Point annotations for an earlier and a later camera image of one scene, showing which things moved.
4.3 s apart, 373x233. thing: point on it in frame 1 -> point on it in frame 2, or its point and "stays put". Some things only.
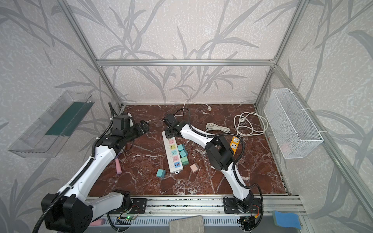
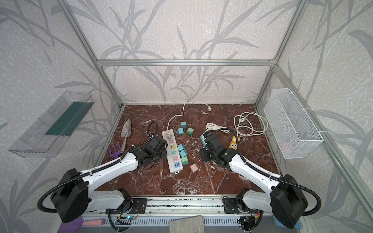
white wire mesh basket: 295,133 stays put
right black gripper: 167,135 -> 202,152
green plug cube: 185,161 stays put
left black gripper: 140,131 -> 164,152
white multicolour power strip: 172,154 stays put
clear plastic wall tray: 47,136 stays put
